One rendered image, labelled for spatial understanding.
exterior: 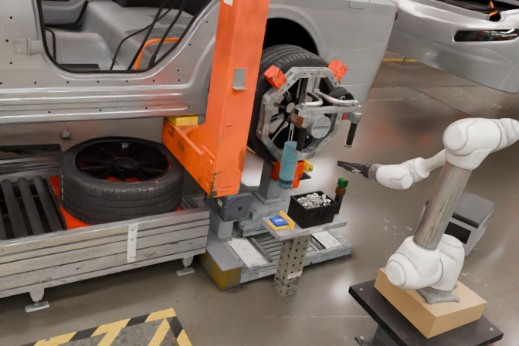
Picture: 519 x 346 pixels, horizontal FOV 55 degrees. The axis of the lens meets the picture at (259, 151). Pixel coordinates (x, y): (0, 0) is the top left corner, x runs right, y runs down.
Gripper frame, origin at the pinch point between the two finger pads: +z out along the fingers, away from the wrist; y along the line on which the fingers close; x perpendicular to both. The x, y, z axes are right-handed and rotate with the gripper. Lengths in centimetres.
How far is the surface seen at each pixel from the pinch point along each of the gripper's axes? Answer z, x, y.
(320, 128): 12.0, -18.0, 6.0
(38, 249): 44, 26, 144
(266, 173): 57, 16, 7
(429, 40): 114, -64, -232
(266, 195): 57, 30, 8
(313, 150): 30.5, -1.3, -7.3
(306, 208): -7.2, 16.2, 32.2
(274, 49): 42, -59, 13
